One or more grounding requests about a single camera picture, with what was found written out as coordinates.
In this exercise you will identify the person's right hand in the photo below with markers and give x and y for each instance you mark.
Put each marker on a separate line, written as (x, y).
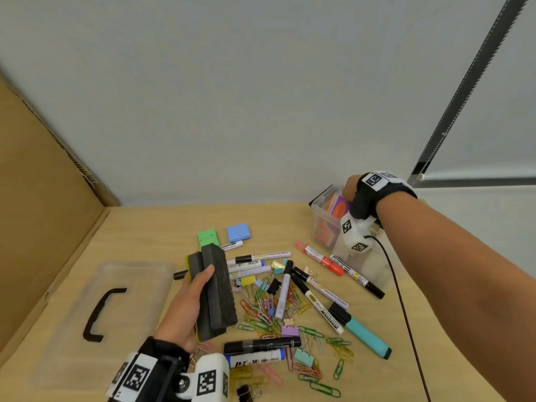
(351, 188)

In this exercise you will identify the person's left hand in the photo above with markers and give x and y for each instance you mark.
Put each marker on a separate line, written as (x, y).
(182, 314)

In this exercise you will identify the orange purple patterned eraser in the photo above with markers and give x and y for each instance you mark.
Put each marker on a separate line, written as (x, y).
(337, 207)

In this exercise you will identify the clear plastic storage box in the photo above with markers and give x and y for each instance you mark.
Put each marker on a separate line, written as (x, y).
(322, 217)

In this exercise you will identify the blue board eraser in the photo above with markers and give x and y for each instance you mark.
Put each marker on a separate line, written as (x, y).
(222, 297)

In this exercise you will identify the yellow board eraser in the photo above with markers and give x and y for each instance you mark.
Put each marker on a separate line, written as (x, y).
(196, 265)

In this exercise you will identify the red marker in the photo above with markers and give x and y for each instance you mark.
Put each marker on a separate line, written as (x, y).
(322, 259)

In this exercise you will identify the pile of colourful paper clips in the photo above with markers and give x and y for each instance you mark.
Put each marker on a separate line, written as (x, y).
(259, 314)

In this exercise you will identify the pale lilac thin marker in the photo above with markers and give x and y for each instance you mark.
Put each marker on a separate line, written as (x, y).
(251, 272)

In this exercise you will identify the green pencil sharpener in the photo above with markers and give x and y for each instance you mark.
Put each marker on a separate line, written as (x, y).
(208, 237)

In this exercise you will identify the large white blue-capped marker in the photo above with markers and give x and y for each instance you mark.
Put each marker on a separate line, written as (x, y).
(255, 357)

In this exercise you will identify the large black marker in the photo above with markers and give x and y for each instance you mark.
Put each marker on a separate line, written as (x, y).
(264, 345)

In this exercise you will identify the white marker yellow band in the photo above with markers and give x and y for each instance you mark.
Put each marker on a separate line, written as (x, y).
(356, 276)

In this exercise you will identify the blue eraser block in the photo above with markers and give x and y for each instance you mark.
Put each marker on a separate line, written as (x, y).
(238, 233)

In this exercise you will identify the lilac marker black cap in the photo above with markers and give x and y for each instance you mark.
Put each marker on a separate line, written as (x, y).
(284, 293)

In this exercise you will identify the white marker purple label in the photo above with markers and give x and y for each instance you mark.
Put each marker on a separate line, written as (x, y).
(331, 296)

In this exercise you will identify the white marker yellow label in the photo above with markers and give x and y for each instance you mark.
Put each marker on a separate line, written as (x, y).
(320, 307)

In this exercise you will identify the teal highlighter black cap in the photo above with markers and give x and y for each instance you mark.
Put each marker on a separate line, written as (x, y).
(364, 334)

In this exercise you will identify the person's right forearm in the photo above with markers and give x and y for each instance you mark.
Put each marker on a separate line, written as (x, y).
(460, 267)

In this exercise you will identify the black right wristband with tags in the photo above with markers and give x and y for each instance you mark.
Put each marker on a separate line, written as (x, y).
(364, 205)

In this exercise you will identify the black wristband with tags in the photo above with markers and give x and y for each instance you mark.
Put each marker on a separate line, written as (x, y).
(142, 374)
(364, 205)

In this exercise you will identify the black left wristband with tags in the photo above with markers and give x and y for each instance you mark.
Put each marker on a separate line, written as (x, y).
(142, 374)

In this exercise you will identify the wooden table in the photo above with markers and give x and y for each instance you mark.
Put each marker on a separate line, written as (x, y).
(146, 230)

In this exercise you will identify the brown cardboard panel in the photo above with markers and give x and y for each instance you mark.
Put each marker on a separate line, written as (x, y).
(42, 226)

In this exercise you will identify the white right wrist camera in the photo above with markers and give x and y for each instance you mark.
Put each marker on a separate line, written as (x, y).
(356, 234)

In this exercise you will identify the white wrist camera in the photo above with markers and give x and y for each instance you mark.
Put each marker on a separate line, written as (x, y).
(356, 234)
(209, 381)

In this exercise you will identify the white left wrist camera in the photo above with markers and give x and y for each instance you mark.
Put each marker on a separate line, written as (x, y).
(209, 381)

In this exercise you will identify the grey horizontal wall rail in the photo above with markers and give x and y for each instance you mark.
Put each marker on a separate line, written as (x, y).
(481, 182)

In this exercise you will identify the black perforated wall strip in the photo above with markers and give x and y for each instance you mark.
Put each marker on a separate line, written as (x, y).
(471, 79)

